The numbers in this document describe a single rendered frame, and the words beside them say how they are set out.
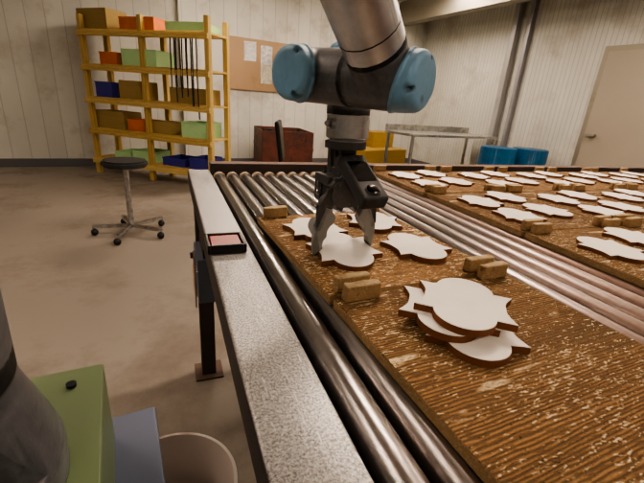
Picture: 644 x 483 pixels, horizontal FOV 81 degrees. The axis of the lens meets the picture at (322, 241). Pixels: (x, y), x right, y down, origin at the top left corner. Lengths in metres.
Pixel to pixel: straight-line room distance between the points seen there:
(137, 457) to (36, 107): 6.69
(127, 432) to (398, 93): 0.48
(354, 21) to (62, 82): 6.61
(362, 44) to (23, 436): 0.43
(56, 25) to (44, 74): 0.68
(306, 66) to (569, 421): 0.50
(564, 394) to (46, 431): 0.46
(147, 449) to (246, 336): 0.16
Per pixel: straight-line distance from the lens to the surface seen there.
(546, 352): 0.56
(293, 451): 0.38
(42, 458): 0.31
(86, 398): 0.40
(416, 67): 0.48
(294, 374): 0.46
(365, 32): 0.45
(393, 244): 0.78
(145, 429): 0.48
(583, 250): 1.03
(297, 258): 0.69
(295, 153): 6.26
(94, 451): 0.35
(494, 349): 0.51
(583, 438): 0.46
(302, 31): 7.69
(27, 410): 0.31
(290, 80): 0.56
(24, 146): 7.10
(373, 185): 0.62
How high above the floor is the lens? 1.21
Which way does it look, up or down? 20 degrees down
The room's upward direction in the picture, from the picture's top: 4 degrees clockwise
